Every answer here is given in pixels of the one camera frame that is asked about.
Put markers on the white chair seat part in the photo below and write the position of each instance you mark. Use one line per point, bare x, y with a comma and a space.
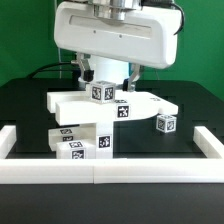
101, 135

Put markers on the white chair back part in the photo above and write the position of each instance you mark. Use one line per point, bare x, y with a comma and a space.
74, 107

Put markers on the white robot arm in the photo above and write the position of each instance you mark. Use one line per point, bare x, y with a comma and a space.
115, 70

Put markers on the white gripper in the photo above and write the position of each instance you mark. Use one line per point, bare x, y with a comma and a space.
147, 36

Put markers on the white U-shaped fence frame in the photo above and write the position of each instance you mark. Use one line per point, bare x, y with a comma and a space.
93, 171

